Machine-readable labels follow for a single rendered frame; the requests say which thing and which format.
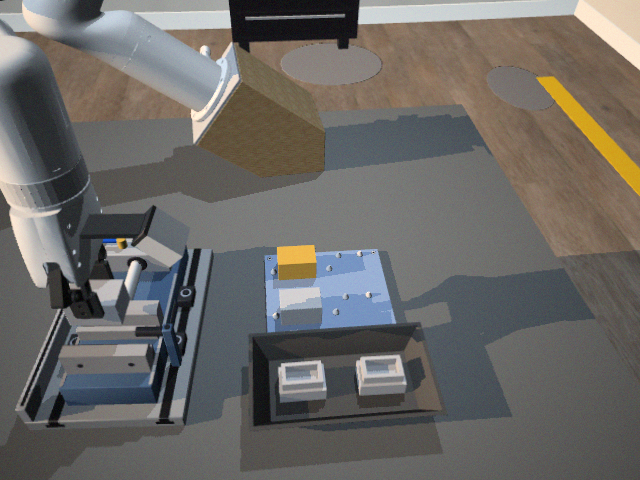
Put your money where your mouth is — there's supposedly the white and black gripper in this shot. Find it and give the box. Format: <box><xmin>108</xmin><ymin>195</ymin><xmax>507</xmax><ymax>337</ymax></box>
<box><xmin>6</xmin><ymin>175</ymin><xmax>114</xmax><ymax>319</ymax></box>

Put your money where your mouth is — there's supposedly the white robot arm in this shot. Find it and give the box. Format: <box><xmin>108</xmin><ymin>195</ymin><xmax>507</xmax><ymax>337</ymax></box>
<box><xmin>0</xmin><ymin>0</ymin><xmax>231</xmax><ymax>267</ymax></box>

